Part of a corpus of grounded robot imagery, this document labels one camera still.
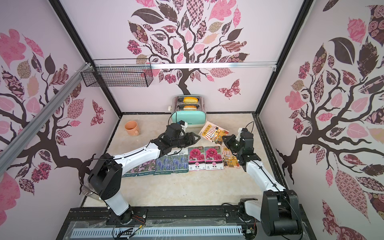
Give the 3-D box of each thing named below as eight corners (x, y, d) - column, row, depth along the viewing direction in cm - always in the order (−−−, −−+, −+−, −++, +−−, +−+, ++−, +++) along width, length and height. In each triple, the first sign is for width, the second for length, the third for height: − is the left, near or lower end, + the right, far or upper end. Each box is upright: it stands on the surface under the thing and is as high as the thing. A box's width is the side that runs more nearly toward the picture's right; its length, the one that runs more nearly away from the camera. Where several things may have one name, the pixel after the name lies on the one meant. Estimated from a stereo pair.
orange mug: (127, 138, 107) (122, 130, 101) (130, 128, 113) (126, 120, 107) (140, 137, 107) (136, 130, 101) (143, 128, 113) (139, 120, 107)
